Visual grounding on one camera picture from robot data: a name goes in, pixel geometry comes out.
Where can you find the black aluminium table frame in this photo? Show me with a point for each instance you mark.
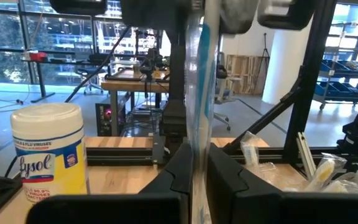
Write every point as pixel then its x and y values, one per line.
pixel 120 155

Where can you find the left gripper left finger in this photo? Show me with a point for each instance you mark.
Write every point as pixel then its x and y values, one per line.
pixel 120 211

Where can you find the white office chair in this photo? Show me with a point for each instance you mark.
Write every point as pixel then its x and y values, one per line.
pixel 225 84

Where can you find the blue office chair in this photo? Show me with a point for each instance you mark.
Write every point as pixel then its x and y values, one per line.
pixel 87 72

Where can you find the white round pillar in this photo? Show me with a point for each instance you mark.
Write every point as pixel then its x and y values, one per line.
pixel 286 68

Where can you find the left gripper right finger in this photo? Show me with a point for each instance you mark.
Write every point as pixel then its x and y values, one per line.
pixel 259 211

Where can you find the yellow disinfectant wipes canister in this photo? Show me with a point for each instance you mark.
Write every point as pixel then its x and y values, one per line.
pixel 48 146

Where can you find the black side table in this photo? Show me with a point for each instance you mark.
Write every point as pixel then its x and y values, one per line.
pixel 40 81

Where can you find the black tripod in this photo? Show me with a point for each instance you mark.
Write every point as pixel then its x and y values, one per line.
pixel 264 40

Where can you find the red box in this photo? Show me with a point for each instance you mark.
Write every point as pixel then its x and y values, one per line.
pixel 38 56

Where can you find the wooden pallet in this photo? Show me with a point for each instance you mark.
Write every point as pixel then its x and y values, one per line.
pixel 244 74

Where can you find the silver metal bracket bar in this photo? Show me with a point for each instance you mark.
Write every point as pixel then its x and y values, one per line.
pixel 304 152

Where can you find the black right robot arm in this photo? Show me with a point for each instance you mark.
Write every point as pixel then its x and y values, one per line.
pixel 174 118

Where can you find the black computer tower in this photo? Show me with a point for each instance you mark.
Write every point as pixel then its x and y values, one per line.
pixel 104 119

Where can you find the wooden desk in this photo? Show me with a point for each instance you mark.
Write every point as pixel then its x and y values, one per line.
pixel 126 85

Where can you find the cart with blue bins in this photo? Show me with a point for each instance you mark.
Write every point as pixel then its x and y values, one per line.
pixel 337 88

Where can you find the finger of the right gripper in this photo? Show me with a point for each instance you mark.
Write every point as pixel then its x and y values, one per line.
pixel 284 12
pixel 154 15

